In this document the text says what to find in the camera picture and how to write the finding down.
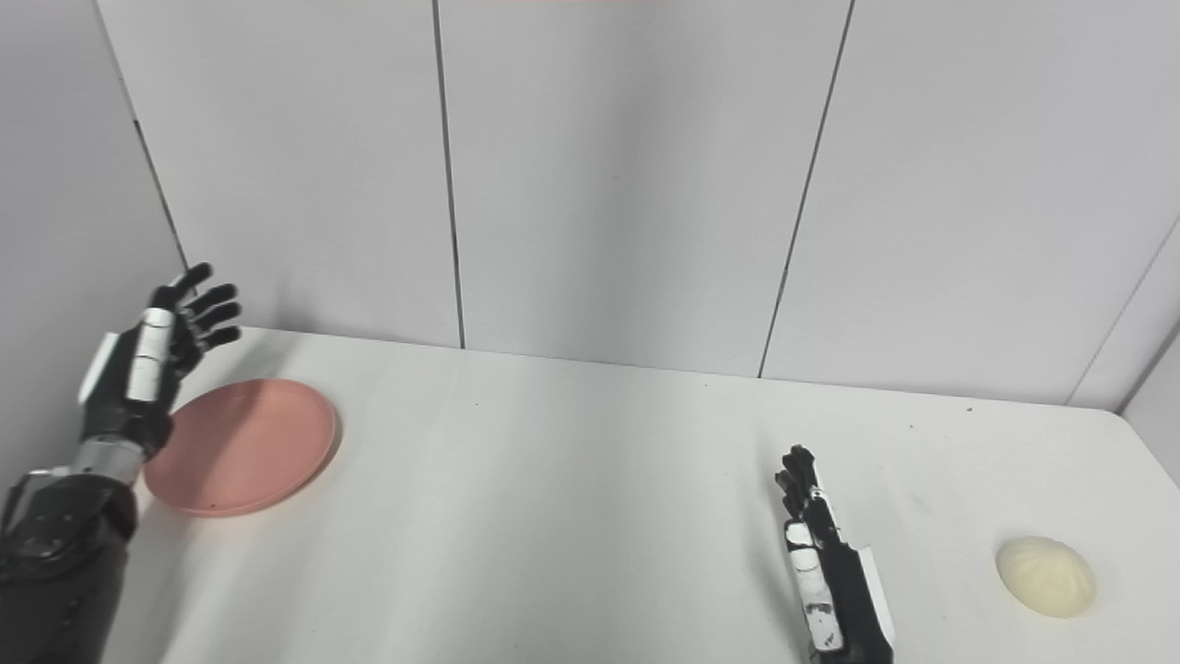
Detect cream steamed bun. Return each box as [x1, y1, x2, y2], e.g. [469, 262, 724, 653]
[996, 536, 1098, 620]

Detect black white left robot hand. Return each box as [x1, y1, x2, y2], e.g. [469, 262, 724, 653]
[78, 263, 243, 459]

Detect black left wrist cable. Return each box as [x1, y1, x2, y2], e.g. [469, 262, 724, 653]
[0, 468, 58, 536]

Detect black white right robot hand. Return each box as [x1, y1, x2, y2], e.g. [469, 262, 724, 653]
[774, 445, 896, 664]

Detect pink round plate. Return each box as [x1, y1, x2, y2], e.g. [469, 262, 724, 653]
[143, 378, 339, 517]

